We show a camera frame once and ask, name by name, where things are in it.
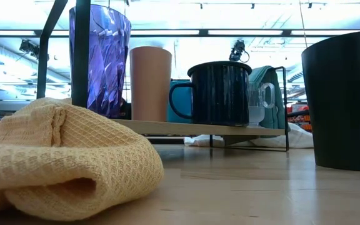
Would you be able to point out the blue plastic mug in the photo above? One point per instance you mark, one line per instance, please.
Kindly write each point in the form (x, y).
(181, 103)

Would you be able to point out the peach plastic cup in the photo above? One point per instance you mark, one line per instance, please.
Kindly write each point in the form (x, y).
(150, 84)

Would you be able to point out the dark enamel mug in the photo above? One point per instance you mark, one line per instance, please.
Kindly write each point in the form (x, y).
(220, 93)

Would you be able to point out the clear plastic cup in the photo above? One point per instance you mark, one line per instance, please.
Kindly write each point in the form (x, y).
(256, 109)

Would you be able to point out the purple faceted plastic tumbler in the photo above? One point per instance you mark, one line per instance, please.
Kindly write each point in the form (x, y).
(108, 62)

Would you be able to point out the black plastic cup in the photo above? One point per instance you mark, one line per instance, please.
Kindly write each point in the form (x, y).
(345, 103)

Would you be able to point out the wooden board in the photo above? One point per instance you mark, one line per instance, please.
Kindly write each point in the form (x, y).
(198, 128)

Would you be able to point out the teal cloth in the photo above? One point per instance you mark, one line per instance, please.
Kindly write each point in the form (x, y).
(277, 115)

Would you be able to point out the yellow waffle cloth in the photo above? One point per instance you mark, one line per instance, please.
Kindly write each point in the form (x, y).
(73, 150)

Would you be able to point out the white cloth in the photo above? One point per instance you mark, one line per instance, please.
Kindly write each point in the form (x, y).
(295, 139)

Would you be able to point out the black rack with orange bins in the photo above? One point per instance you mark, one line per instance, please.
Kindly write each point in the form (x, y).
(298, 118)

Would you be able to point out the black rig camera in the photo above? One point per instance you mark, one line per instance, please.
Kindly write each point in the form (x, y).
(237, 51)
(27, 47)

